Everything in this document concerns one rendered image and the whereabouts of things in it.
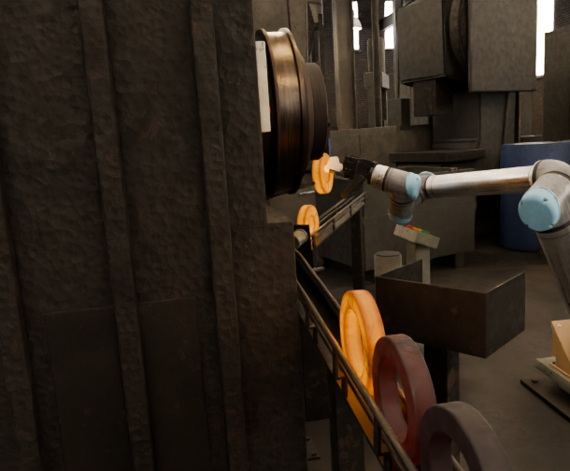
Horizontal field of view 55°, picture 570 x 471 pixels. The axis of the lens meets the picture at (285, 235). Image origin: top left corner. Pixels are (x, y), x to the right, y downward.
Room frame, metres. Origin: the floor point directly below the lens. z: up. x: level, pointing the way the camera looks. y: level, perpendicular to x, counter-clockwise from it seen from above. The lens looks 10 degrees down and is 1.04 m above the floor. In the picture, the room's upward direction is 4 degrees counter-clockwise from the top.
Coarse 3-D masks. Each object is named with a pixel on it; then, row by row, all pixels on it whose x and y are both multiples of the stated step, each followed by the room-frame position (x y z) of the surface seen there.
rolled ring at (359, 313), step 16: (352, 304) 0.93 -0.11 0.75; (368, 304) 0.90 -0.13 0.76; (352, 320) 0.99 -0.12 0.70; (368, 320) 0.87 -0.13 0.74; (352, 336) 1.00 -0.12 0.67; (368, 336) 0.85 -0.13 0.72; (352, 352) 0.98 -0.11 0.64; (368, 352) 0.85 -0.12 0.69; (368, 368) 0.85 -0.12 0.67; (368, 384) 0.86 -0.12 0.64
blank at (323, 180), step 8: (320, 160) 2.07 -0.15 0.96; (328, 160) 2.15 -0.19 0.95; (312, 168) 2.07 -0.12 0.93; (320, 168) 2.06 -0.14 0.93; (312, 176) 2.07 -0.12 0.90; (320, 176) 2.05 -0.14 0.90; (328, 176) 2.15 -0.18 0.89; (320, 184) 2.06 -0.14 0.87; (328, 184) 2.13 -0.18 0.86; (320, 192) 2.09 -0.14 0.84; (328, 192) 2.12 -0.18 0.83
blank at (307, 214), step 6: (300, 210) 2.12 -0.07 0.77; (306, 210) 2.11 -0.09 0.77; (312, 210) 2.16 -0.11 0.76; (300, 216) 2.10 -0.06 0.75; (306, 216) 2.11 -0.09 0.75; (312, 216) 2.16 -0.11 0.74; (318, 216) 2.21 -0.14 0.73; (300, 222) 2.09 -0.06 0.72; (306, 222) 2.10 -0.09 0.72; (312, 222) 2.18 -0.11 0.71; (318, 222) 2.21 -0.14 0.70; (312, 228) 2.17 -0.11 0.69
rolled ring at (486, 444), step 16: (432, 416) 0.62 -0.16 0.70; (448, 416) 0.58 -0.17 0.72; (464, 416) 0.57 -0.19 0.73; (480, 416) 0.57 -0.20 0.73; (432, 432) 0.62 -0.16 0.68; (448, 432) 0.58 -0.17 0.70; (464, 432) 0.55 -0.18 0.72; (480, 432) 0.54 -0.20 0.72; (432, 448) 0.63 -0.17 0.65; (448, 448) 0.64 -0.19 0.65; (464, 448) 0.54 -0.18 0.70; (480, 448) 0.53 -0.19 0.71; (496, 448) 0.53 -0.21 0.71; (432, 464) 0.63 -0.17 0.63; (448, 464) 0.64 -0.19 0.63; (480, 464) 0.51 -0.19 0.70; (496, 464) 0.51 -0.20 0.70
